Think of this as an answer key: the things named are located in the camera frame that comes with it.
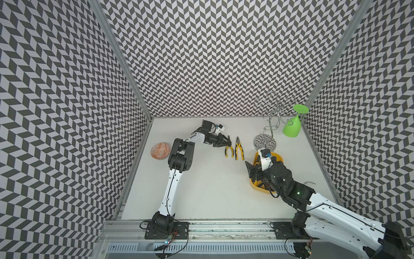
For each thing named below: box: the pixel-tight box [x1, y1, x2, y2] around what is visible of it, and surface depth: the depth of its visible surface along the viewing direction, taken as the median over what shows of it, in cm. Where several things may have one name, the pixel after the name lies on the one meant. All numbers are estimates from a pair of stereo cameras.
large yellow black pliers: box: [234, 136, 245, 161], surface depth 102 cm
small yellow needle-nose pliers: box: [224, 145, 235, 158], surface depth 101 cm
